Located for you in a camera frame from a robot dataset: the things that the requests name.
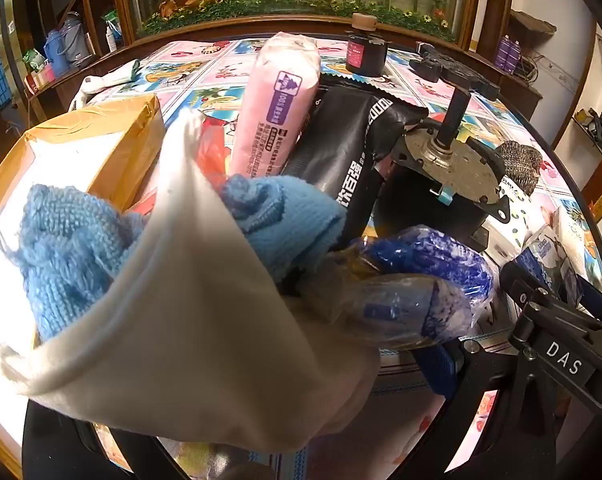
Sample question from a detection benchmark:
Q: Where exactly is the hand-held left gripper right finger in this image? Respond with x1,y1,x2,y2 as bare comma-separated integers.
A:
415,339,576,480

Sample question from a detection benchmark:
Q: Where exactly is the green packet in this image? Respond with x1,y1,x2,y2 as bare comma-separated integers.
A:
23,47,47,74

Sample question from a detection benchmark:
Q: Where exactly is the white cloth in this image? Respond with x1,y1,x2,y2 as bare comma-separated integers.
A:
0,110,382,453

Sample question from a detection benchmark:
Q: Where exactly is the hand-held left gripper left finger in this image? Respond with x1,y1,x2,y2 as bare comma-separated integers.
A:
21,394,182,480

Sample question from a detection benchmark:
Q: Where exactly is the yellow taped cardboard box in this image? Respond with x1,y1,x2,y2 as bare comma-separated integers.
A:
0,94,167,461

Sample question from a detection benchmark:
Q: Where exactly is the black motor with metal plate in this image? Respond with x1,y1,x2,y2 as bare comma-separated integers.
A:
371,85,512,256

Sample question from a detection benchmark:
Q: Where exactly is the lemon print white packet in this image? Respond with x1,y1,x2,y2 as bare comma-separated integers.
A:
481,180,552,256

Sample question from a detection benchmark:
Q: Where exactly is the blue bundle in plastic bag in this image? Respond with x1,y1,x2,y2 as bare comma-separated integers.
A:
326,225,496,356

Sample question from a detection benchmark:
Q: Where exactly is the pink tissue packet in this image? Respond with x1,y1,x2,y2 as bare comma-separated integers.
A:
229,31,322,181

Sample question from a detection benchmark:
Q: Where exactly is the pink box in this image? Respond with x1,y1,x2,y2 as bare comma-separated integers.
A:
26,67,57,94

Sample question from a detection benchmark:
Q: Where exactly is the fruit printed tablecloth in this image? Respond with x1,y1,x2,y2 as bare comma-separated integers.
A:
0,35,602,480

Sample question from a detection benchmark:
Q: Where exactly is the dark tool on wall shelf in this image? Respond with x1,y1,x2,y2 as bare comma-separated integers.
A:
576,107,602,144

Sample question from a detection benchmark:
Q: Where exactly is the blue thermos jug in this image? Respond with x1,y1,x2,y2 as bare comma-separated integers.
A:
44,30,70,77
61,12,94,61

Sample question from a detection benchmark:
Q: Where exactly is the white blue wipes packet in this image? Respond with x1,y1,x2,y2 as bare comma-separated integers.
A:
516,205,589,296

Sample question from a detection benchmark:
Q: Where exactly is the white rag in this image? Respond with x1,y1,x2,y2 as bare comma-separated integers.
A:
71,60,142,111

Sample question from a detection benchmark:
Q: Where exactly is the dark jar with wooden lid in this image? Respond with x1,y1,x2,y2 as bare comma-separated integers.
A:
345,12,388,76

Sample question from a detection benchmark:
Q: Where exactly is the light blue knitted cloth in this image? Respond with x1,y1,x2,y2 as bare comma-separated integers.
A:
0,174,347,341

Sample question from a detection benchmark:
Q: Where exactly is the wooden side cabinet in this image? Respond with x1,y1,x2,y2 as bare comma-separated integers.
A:
481,0,544,117

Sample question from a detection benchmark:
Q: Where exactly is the red plastic bag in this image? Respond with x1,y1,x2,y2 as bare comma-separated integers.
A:
131,120,232,216

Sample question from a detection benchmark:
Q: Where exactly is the black foil packet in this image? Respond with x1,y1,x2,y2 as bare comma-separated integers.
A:
281,72,429,256

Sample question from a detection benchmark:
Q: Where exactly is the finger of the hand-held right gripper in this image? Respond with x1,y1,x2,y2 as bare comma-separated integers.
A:
500,261,550,314
572,271,602,324

